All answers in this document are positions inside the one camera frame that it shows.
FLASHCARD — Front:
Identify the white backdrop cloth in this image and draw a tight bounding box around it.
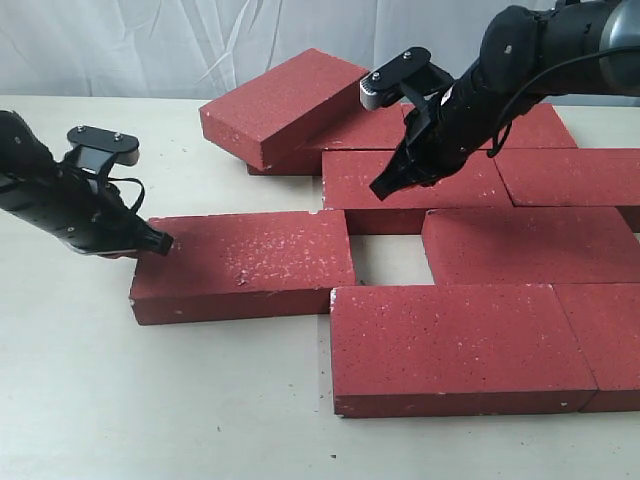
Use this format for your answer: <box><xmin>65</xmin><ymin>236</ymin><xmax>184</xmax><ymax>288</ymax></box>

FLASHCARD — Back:
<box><xmin>0</xmin><ymin>0</ymin><xmax>640</xmax><ymax>109</ymax></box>

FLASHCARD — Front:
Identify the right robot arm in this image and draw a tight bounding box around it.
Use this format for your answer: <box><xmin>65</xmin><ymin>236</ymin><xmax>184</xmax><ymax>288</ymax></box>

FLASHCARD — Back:
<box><xmin>360</xmin><ymin>0</ymin><xmax>639</xmax><ymax>200</ymax></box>

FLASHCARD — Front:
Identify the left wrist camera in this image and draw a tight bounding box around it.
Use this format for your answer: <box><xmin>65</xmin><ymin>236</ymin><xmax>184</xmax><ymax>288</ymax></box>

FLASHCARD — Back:
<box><xmin>63</xmin><ymin>125</ymin><xmax>140</xmax><ymax>175</ymax></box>

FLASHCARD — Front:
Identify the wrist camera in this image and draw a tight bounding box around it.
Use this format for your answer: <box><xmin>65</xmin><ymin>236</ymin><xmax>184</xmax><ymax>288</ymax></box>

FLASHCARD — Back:
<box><xmin>63</xmin><ymin>125</ymin><xmax>140</xmax><ymax>175</ymax></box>
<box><xmin>359</xmin><ymin>47</ymin><xmax>454</xmax><ymax>111</ymax></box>

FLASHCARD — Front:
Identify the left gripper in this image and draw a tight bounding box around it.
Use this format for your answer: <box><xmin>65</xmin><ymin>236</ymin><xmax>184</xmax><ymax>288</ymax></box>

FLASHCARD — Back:
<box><xmin>1</xmin><ymin>110</ymin><xmax>174</xmax><ymax>256</ymax></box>

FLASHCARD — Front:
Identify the red brick second row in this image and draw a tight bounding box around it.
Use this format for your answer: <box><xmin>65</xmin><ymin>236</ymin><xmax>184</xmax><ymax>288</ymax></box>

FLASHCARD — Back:
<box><xmin>421</xmin><ymin>207</ymin><xmax>639</xmax><ymax>285</ymax></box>

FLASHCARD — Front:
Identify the red brick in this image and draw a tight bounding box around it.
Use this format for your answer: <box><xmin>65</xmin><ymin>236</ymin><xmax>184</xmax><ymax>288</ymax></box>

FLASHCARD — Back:
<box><xmin>247</xmin><ymin>103</ymin><xmax>405</xmax><ymax>176</ymax></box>
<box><xmin>199</xmin><ymin>48</ymin><xmax>367</xmax><ymax>171</ymax></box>
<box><xmin>494</xmin><ymin>148</ymin><xmax>639</xmax><ymax>207</ymax></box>
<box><xmin>554</xmin><ymin>283</ymin><xmax>639</xmax><ymax>413</ymax></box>
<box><xmin>129</xmin><ymin>210</ymin><xmax>356</xmax><ymax>326</ymax></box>
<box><xmin>504</xmin><ymin>103</ymin><xmax>577</xmax><ymax>149</ymax></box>
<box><xmin>330</xmin><ymin>284</ymin><xmax>598</xmax><ymax>418</ymax></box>

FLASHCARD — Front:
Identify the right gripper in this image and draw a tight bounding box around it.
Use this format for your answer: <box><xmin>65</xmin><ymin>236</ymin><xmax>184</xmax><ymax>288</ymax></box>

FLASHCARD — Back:
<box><xmin>369</xmin><ymin>74</ymin><xmax>516</xmax><ymax>202</ymax></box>

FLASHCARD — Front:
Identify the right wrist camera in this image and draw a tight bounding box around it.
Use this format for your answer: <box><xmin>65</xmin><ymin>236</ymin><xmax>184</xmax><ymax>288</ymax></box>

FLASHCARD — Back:
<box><xmin>359</xmin><ymin>47</ymin><xmax>454</xmax><ymax>111</ymax></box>

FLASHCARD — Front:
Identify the red brick under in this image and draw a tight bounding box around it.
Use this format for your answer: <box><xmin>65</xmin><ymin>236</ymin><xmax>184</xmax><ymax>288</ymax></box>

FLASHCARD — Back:
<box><xmin>322</xmin><ymin>150</ymin><xmax>512</xmax><ymax>235</ymax></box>

